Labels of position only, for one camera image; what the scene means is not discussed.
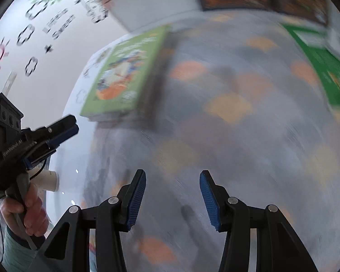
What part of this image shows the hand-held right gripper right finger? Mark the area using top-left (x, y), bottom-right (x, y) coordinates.
top-left (200, 170), bottom-right (319, 272)

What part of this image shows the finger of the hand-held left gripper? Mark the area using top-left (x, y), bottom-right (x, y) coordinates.
top-left (31, 115), bottom-right (80, 146)
top-left (25, 144), bottom-right (58, 170)

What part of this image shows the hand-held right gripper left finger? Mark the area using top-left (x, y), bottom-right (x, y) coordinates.
top-left (35, 169), bottom-right (147, 272)

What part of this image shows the stack of picture books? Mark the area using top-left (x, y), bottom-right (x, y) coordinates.
top-left (79, 25), bottom-right (173, 125)

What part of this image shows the bright green book white label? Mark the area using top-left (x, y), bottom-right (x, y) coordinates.
top-left (280, 23), bottom-right (340, 107)

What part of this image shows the person's left hand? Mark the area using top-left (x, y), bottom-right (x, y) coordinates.
top-left (0, 183), bottom-right (50, 237)

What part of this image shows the white tube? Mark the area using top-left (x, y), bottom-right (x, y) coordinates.
top-left (31, 169), bottom-right (59, 192)

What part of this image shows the white wall socket plate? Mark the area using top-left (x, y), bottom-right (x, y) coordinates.
top-left (3, 72), bottom-right (17, 94)

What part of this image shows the cloud outline wall sticker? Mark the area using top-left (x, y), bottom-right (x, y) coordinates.
top-left (25, 57), bottom-right (39, 75)
top-left (17, 24), bottom-right (36, 46)
top-left (27, 0), bottom-right (47, 19)

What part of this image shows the black lettering wall sticker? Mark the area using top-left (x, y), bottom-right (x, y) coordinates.
top-left (42, 7), bottom-right (75, 40)

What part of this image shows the bear on swing wall sticker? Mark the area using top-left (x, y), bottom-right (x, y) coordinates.
top-left (86, 0), bottom-right (109, 23)

